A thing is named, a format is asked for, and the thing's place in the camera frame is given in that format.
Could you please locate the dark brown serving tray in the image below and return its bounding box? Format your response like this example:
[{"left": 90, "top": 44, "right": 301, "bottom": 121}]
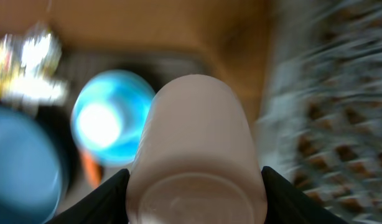
[{"left": 36, "top": 50, "right": 210, "bottom": 213}]

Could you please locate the yellow silver snack wrapper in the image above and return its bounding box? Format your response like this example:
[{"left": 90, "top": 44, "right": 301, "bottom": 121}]
[{"left": 0, "top": 23, "right": 62, "bottom": 100}]

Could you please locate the grey dishwasher rack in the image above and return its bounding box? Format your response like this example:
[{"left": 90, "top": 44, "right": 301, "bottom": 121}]
[{"left": 256, "top": 0, "right": 382, "bottom": 223}]

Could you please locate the orange carrot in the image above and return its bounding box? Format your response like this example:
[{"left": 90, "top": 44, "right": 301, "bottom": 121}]
[{"left": 81, "top": 151, "right": 103, "bottom": 189}]

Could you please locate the dark blue plate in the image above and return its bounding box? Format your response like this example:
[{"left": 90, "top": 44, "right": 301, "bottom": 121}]
[{"left": 0, "top": 106, "right": 68, "bottom": 223}]

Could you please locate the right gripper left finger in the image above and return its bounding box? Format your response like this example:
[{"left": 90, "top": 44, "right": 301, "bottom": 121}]
[{"left": 48, "top": 169, "right": 130, "bottom": 224}]

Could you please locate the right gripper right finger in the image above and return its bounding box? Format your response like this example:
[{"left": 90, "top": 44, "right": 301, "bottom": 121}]
[{"left": 261, "top": 166, "right": 346, "bottom": 224}]

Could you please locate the light blue cup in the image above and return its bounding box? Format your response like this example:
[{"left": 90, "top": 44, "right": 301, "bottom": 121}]
[{"left": 77, "top": 103, "right": 122, "bottom": 148}]

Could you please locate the light blue bowl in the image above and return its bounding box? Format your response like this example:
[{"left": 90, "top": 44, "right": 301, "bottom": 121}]
[{"left": 71, "top": 70, "right": 155, "bottom": 167}]

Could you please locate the white plastic cup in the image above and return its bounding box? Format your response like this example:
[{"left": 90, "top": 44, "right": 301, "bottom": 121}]
[{"left": 126, "top": 75, "right": 268, "bottom": 224}]

